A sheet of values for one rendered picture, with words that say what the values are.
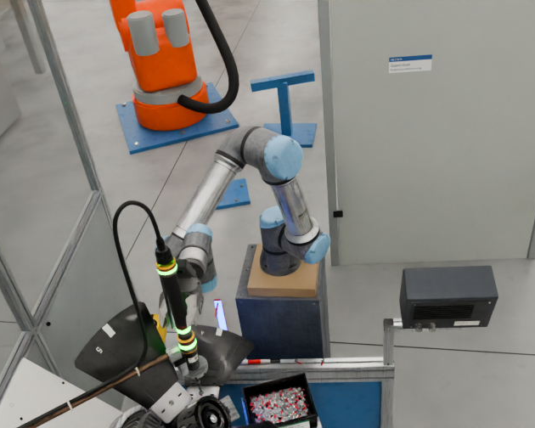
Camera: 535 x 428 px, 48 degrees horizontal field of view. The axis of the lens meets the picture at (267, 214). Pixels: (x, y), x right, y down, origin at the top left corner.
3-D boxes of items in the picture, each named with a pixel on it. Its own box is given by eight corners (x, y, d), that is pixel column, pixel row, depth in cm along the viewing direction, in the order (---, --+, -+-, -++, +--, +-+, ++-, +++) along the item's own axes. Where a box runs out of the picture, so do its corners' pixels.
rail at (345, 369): (137, 385, 216) (132, 371, 211) (140, 376, 219) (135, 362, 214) (394, 381, 206) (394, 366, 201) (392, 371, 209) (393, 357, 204)
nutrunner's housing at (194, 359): (193, 383, 153) (154, 246, 126) (186, 373, 156) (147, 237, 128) (206, 375, 155) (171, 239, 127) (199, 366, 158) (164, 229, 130)
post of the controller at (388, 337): (383, 365, 202) (384, 325, 190) (382, 358, 205) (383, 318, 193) (392, 365, 202) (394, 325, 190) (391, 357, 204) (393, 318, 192)
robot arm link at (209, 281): (199, 267, 180) (193, 239, 173) (224, 284, 173) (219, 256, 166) (178, 282, 175) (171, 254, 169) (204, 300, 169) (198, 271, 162)
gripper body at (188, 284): (201, 317, 149) (208, 282, 159) (195, 291, 144) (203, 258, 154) (171, 317, 150) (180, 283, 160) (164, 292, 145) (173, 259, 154)
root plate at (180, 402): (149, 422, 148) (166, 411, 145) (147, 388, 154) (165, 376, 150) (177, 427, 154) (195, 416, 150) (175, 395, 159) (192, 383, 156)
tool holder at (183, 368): (181, 388, 149) (173, 363, 143) (169, 369, 154) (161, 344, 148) (212, 371, 153) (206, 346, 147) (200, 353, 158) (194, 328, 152)
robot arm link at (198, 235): (216, 244, 171) (211, 220, 166) (211, 270, 162) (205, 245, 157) (188, 244, 172) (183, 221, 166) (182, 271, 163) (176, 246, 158)
